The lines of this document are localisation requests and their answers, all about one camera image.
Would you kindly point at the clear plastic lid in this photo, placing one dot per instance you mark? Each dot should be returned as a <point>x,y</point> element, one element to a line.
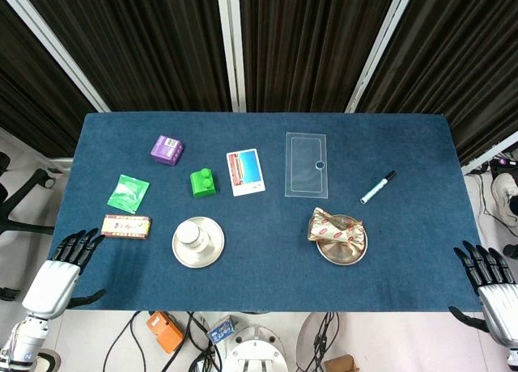
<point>305,178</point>

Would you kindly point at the purple tissue pack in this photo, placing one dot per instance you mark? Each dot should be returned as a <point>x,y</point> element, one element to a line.
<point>166,149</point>

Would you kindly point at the white metal frame post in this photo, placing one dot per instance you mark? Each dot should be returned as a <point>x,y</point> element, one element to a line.
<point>60,52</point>
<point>232,44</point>
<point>491,153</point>
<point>378,52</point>

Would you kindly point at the blue table cloth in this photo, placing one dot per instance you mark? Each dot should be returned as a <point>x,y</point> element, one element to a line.
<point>263,283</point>

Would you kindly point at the green foil sachet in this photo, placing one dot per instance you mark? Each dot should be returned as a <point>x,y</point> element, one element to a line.
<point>128,194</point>

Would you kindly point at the grey round disc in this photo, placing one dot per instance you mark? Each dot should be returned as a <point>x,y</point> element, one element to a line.
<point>307,339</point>

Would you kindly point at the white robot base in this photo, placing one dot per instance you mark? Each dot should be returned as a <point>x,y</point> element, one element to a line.
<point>255,349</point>

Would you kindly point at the green plastic building block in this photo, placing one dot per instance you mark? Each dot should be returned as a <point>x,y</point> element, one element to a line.
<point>202,184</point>

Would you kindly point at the round stainless steel plate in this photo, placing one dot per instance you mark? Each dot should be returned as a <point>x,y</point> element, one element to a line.
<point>192,261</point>
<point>342,255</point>

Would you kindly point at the red yellow rectangular box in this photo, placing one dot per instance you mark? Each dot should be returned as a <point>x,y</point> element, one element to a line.
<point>125,226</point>

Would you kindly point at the black office chair base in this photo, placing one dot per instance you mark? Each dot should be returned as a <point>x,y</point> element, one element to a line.
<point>20,202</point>

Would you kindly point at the black device with purple light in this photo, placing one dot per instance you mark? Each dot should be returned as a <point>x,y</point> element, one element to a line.
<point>503,163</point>

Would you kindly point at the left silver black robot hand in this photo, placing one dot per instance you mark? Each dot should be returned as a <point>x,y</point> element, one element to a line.
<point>52,285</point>

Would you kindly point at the brown cardboard box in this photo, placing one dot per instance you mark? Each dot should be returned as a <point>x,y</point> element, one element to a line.
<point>342,364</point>

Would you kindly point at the photo card with blue sky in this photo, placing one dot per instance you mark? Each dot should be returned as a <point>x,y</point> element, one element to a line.
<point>245,172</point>

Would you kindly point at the white paper cup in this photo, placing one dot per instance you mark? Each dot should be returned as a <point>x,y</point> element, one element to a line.
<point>190,232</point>

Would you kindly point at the white marker with black cap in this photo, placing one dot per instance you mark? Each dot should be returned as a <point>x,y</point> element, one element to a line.
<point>376,188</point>

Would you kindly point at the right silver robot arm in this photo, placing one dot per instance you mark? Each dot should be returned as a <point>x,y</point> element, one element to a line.
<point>514,358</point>

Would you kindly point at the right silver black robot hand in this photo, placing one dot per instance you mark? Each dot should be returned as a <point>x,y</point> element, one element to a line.
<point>499,307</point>

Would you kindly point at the blue white small box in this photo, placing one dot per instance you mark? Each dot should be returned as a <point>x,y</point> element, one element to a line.
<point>222,329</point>

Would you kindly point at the gold red-printed snack bag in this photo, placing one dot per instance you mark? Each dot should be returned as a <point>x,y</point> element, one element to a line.
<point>332,230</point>

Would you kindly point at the orange device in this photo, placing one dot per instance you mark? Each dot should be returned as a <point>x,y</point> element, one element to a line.
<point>164,331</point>

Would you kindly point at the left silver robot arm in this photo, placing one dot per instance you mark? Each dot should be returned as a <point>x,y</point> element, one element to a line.
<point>24,339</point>

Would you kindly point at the dark brown pleated curtain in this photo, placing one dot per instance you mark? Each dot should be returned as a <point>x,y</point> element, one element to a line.
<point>307,44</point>
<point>28,97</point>
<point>141,44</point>
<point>457,64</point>

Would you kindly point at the white sneaker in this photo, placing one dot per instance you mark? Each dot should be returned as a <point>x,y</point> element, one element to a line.
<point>506,194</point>

